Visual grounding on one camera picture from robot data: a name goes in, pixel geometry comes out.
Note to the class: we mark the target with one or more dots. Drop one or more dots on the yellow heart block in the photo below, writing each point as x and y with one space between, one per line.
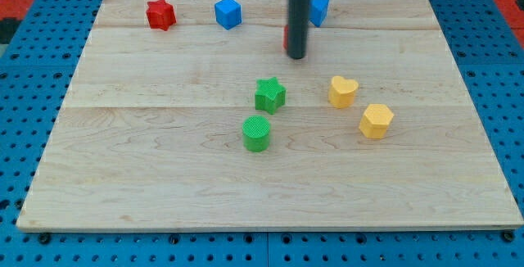
342 91

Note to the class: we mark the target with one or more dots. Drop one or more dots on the green star block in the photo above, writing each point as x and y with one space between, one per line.
269 95

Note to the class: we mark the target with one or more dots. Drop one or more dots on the red star block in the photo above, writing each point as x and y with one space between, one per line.
160 15

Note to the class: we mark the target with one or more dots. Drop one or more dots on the wooden board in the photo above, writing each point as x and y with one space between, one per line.
149 135

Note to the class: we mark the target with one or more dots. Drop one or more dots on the red circle block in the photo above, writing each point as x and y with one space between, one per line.
285 37

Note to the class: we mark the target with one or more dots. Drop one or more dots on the blue cube block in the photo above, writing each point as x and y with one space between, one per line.
228 13

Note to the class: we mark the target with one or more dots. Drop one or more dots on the yellow hexagon block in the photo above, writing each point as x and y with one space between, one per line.
375 121

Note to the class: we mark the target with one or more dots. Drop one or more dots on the green cylinder block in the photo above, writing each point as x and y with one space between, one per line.
256 133

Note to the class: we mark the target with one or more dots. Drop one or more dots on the blue triangle block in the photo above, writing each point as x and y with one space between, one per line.
318 11

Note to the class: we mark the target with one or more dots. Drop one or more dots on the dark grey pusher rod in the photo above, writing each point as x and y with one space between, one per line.
297 28

